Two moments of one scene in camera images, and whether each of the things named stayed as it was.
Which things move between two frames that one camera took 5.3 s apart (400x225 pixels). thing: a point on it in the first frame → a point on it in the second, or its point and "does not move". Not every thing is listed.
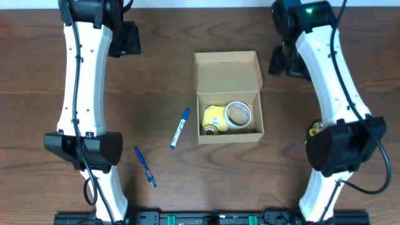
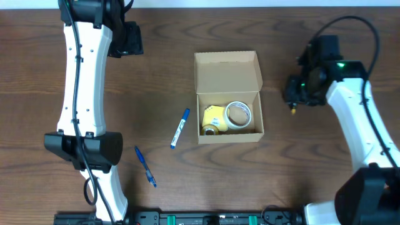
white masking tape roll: x=233 y=126 does not move
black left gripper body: x=125 y=42 does not move
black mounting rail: x=279 y=217 does not move
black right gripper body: x=288 y=62 → x=294 y=92
